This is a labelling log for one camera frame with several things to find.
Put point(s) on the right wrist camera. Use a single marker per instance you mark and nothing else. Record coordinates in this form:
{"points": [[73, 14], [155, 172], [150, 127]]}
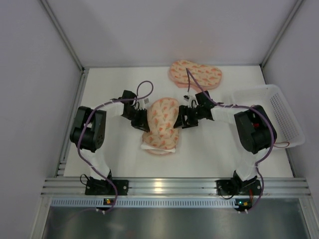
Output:
{"points": [[191, 100]]}

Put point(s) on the pink mesh laundry bag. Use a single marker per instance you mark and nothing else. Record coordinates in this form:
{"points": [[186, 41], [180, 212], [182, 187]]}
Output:
{"points": [[162, 115]]}

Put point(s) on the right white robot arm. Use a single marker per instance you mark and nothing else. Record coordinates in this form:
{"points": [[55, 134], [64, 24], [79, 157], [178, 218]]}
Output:
{"points": [[252, 129]]}

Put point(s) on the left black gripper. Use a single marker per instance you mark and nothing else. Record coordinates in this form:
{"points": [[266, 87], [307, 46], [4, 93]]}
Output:
{"points": [[141, 119]]}

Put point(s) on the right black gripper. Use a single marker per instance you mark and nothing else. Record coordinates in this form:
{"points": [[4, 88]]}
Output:
{"points": [[186, 116]]}

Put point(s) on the perforated cable duct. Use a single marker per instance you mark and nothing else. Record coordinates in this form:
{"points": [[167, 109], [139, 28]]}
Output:
{"points": [[151, 202]]}

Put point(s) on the white plastic basket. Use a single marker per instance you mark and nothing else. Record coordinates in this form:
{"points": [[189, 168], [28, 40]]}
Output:
{"points": [[278, 110]]}

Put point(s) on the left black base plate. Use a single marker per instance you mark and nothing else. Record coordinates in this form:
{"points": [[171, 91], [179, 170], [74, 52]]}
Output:
{"points": [[96, 187]]}

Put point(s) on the aluminium mounting rail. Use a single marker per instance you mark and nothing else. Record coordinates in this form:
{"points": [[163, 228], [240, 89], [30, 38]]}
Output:
{"points": [[197, 187]]}

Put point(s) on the white bra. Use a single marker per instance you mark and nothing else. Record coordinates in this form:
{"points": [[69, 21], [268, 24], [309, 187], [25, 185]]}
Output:
{"points": [[155, 150]]}

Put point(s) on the stacked pink laundry bags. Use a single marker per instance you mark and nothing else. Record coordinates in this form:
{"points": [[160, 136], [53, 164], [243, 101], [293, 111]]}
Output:
{"points": [[208, 77]]}

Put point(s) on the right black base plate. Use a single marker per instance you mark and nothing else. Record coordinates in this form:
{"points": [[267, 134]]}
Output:
{"points": [[236, 187]]}

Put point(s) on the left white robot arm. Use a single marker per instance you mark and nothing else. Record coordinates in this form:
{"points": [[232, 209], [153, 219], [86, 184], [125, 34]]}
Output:
{"points": [[88, 129]]}

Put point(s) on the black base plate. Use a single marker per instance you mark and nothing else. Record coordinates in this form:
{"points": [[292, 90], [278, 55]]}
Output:
{"points": [[236, 187], [96, 187]]}

